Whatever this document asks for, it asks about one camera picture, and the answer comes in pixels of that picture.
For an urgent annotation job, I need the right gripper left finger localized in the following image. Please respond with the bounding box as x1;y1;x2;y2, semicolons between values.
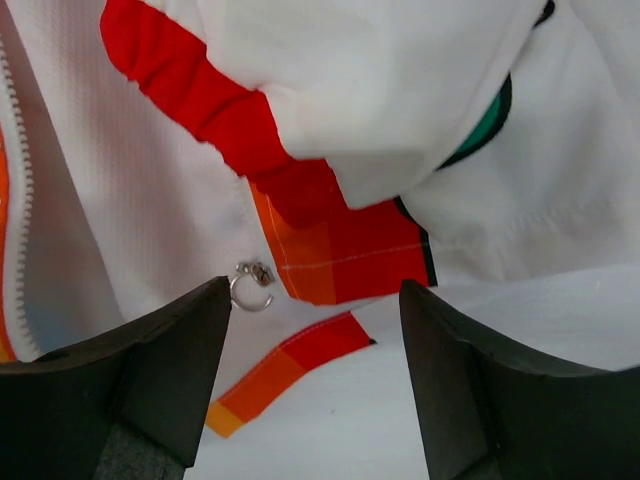
1;277;231;479

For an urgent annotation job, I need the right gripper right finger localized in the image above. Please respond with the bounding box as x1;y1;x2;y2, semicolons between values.
399;280;639;479

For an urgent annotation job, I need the rainbow striped kids jacket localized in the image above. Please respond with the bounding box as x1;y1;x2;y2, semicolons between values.
0;0;640;440

